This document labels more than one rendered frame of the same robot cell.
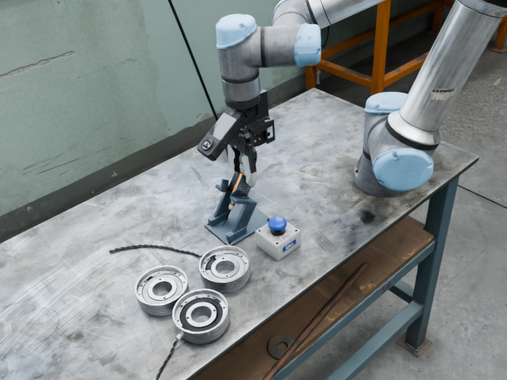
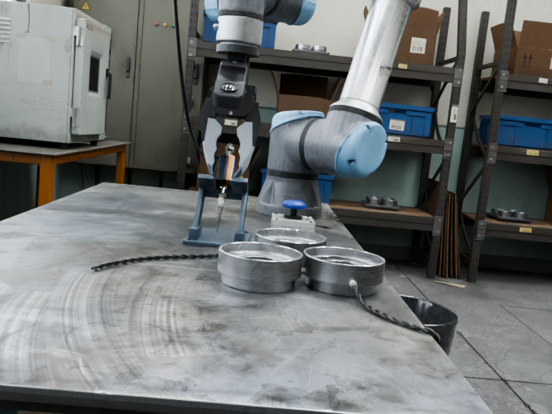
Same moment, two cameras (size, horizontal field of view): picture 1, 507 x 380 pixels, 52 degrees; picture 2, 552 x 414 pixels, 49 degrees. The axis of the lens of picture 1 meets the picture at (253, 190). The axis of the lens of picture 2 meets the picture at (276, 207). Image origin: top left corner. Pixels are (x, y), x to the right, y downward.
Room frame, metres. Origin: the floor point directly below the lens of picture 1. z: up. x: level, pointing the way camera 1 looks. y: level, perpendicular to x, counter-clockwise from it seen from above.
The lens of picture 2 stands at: (0.27, 0.79, 1.00)
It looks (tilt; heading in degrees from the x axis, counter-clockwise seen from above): 8 degrees down; 306
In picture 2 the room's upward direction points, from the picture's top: 6 degrees clockwise
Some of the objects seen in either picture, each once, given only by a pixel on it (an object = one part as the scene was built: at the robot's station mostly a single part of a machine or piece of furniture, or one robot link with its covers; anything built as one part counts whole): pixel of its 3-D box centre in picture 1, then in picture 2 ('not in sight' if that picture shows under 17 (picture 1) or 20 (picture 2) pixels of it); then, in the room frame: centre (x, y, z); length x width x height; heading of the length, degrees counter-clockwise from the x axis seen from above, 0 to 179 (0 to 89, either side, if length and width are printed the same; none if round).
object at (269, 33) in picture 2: not in sight; (239, 34); (3.18, -2.62, 1.61); 0.52 x 0.38 x 0.22; 41
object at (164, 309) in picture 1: (163, 291); (259, 266); (0.71, 0.20, 0.82); 0.10 x 0.10 x 0.04
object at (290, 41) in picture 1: (290, 42); (277, 0); (0.94, -0.10, 1.22); 0.11 x 0.11 x 0.08; 83
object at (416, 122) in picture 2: not in sight; (390, 120); (2.25, -3.33, 1.11); 0.52 x 0.38 x 0.22; 38
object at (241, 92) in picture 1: (240, 85); (237, 34); (0.94, 0.01, 1.14); 0.08 x 0.08 x 0.05
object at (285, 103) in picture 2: not in sight; (302, 99); (2.77, -2.91, 1.19); 0.52 x 0.42 x 0.38; 38
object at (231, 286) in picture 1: (225, 270); (289, 249); (0.75, 0.07, 0.82); 0.10 x 0.10 x 0.04
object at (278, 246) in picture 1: (280, 236); (292, 229); (0.83, -0.05, 0.82); 0.08 x 0.07 x 0.05; 128
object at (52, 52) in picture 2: not in sight; (44, 79); (3.09, -1.02, 1.10); 0.62 x 0.61 x 0.65; 128
